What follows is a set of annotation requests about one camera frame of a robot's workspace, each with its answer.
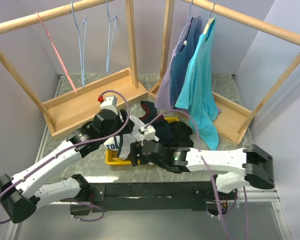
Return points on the pink wire hanger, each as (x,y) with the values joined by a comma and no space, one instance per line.
(58,55)

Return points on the aluminium frame rail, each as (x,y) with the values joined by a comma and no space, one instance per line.
(255,195)

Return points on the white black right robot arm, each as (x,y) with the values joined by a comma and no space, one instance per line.
(250,166)

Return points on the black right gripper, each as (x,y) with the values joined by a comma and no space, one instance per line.
(135,149)

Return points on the light blue wire hanger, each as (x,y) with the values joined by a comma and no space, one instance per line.
(81,31)

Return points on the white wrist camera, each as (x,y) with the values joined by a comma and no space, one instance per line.
(147,133)
(108,103)

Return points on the blue hanger holding purple shirt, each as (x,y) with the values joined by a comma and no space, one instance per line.
(187,23)

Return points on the yellow plastic tray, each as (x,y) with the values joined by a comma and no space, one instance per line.
(111,156)

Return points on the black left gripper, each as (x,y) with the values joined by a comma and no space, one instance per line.
(123,115)

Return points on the white navy-trimmed tank top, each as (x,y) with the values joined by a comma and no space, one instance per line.
(121,144)

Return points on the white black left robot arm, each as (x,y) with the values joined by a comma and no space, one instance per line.
(25,192)

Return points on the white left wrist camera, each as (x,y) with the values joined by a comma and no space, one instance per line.
(108,103)

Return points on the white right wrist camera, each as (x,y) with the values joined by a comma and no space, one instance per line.
(147,133)

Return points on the wooden hanger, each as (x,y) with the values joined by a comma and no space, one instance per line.
(210,20)

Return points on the purple blue t-shirt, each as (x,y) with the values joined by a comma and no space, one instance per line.
(174,78)

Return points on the turquoise t-shirt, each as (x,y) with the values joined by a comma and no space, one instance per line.
(196,94)

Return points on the left wooden clothes rack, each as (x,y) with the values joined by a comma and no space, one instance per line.
(69,111)

